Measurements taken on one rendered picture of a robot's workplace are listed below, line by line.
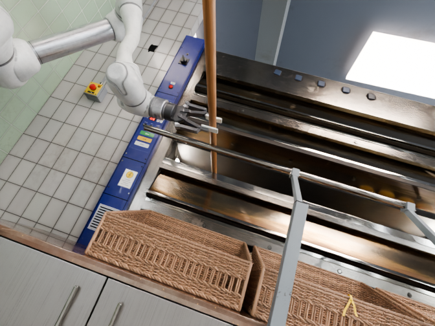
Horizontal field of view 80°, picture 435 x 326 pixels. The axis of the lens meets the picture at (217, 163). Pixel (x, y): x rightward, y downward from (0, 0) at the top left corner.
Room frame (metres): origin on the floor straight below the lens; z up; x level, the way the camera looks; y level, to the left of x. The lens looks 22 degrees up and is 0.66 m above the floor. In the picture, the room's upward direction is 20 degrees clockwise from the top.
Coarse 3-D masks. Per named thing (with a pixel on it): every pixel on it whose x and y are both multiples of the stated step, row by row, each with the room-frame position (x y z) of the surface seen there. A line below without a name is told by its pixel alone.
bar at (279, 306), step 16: (144, 128) 1.10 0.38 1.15; (192, 144) 1.08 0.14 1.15; (208, 144) 1.06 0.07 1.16; (256, 160) 1.03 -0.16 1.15; (304, 176) 1.00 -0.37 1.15; (352, 192) 0.98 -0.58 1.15; (368, 192) 0.97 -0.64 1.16; (304, 208) 0.78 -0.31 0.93; (304, 224) 0.78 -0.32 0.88; (416, 224) 0.89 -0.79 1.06; (288, 240) 0.78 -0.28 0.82; (432, 240) 0.81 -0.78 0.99; (288, 256) 0.78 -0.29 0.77; (288, 272) 0.78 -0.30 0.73; (288, 288) 0.78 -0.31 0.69; (272, 304) 0.81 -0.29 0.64; (288, 304) 0.78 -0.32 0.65; (272, 320) 0.78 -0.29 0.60
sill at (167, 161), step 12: (180, 168) 1.45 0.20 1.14; (192, 168) 1.44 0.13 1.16; (228, 180) 1.41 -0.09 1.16; (264, 192) 1.39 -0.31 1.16; (276, 192) 1.38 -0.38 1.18; (312, 204) 1.35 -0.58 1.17; (336, 216) 1.33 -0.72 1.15; (348, 216) 1.32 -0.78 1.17; (372, 228) 1.31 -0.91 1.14; (384, 228) 1.30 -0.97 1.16; (408, 240) 1.28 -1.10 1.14; (420, 240) 1.28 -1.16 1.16
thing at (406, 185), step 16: (224, 128) 1.28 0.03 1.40; (224, 144) 1.41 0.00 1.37; (240, 144) 1.35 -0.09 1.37; (256, 144) 1.30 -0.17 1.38; (272, 144) 1.25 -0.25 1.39; (272, 160) 1.39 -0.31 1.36; (288, 160) 1.33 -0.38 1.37; (304, 160) 1.28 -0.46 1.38; (320, 160) 1.23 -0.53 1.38; (336, 160) 1.20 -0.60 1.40; (320, 176) 1.36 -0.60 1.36; (336, 176) 1.31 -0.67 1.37; (352, 176) 1.26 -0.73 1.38; (368, 176) 1.21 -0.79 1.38; (384, 176) 1.17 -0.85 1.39; (384, 192) 1.29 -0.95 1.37; (400, 192) 1.24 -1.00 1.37; (416, 192) 1.19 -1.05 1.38; (432, 192) 1.15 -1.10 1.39; (432, 208) 1.27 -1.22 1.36
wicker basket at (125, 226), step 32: (128, 224) 0.95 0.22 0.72; (160, 224) 1.40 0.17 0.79; (192, 224) 1.39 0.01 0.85; (96, 256) 0.96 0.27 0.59; (128, 256) 0.95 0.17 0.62; (160, 256) 0.94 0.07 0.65; (192, 256) 0.93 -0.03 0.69; (224, 256) 0.91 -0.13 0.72; (192, 288) 0.92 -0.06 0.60; (224, 288) 0.91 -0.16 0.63
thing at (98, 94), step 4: (96, 84) 1.47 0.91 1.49; (100, 84) 1.47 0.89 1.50; (88, 88) 1.47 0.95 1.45; (96, 88) 1.47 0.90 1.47; (100, 88) 1.46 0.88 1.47; (104, 88) 1.49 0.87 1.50; (84, 92) 1.48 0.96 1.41; (88, 92) 1.47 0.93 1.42; (92, 92) 1.47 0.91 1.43; (96, 92) 1.47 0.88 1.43; (100, 92) 1.48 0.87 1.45; (104, 92) 1.51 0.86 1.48; (88, 96) 1.51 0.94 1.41; (92, 96) 1.49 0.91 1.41; (96, 96) 1.47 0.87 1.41; (100, 96) 1.50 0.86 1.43; (104, 96) 1.53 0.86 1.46; (96, 100) 1.52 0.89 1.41; (100, 100) 1.52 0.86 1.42
